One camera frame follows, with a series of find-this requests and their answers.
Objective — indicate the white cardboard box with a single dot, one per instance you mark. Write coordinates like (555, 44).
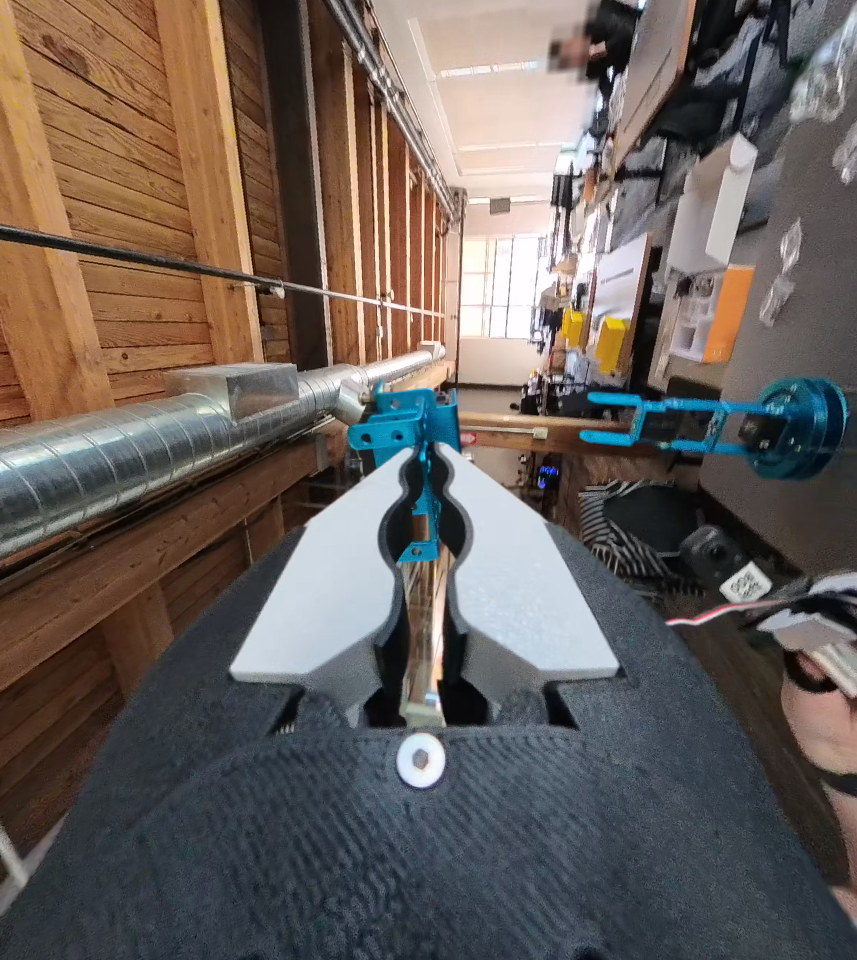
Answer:
(704, 208)

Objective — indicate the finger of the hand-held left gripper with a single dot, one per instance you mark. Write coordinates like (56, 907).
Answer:
(810, 628)
(845, 670)

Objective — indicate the yellow storage bin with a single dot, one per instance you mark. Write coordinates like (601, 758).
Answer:
(614, 346)
(571, 325)

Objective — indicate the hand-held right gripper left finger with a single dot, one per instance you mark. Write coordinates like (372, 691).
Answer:
(316, 598)

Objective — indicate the crumpled clear plastic wrap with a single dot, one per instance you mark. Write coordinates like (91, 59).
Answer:
(821, 75)

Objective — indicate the orange white product box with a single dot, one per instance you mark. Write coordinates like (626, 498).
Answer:
(726, 315)

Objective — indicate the multi-pane window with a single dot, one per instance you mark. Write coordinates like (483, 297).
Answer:
(504, 283)

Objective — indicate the blue toy robot arm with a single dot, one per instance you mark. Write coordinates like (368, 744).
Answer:
(802, 425)

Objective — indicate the wood-edged table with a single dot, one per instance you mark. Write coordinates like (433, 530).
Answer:
(658, 59)

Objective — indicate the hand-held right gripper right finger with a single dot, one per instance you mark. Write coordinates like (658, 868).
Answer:
(532, 598)

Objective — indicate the black servo with blue bracket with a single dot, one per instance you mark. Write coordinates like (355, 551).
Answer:
(400, 420)

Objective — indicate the thin black rod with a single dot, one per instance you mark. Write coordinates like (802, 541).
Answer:
(99, 250)

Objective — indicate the white top table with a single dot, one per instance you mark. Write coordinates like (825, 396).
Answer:
(624, 283)

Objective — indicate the wooden pillar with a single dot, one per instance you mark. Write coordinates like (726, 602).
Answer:
(519, 425)

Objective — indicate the silver air duct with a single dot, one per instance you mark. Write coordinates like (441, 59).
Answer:
(99, 466)

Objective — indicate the dark desk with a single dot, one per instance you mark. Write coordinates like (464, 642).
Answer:
(850, 510)

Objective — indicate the grey hanging panel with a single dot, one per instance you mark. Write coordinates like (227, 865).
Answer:
(500, 207)

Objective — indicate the person's left hand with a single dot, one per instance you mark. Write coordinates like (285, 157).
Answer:
(841, 734)

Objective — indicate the clear plastic parts bag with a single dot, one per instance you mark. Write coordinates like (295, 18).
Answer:
(790, 244)
(853, 151)
(778, 297)

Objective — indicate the dark ceiling pipe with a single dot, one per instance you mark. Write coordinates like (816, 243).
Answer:
(387, 87)

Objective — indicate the black white striped cloth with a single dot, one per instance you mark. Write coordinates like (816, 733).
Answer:
(617, 551)

